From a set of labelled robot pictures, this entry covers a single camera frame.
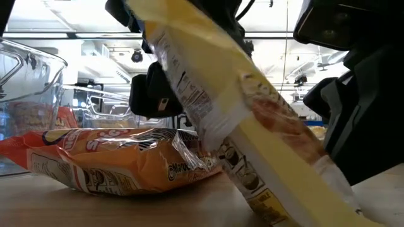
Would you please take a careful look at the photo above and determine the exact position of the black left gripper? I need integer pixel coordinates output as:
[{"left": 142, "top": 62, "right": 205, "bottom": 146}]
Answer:
[{"left": 105, "top": 0, "right": 185, "bottom": 119}]

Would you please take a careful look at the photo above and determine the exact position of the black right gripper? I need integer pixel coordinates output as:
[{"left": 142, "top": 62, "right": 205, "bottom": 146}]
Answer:
[{"left": 302, "top": 46, "right": 404, "bottom": 187}]

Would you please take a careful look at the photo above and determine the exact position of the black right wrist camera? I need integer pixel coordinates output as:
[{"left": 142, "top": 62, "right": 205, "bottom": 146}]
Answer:
[{"left": 292, "top": 0, "right": 360, "bottom": 52}]

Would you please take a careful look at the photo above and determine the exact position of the clear plastic bin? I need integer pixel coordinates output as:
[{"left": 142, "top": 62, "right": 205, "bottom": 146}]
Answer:
[
  {"left": 58, "top": 84, "right": 141, "bottom": 130},
  {"left": 0, "top": 37, "right": 69, "bottom": 177}
]

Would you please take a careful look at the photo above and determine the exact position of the red Maruchan noodle packet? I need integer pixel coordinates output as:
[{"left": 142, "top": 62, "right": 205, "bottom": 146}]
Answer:
[
  {"left": 6, "top": 101, "right": 80, "bottom": 139},
  {"left": 0, "top": 127, "right": 223, "bottom": 197}
]

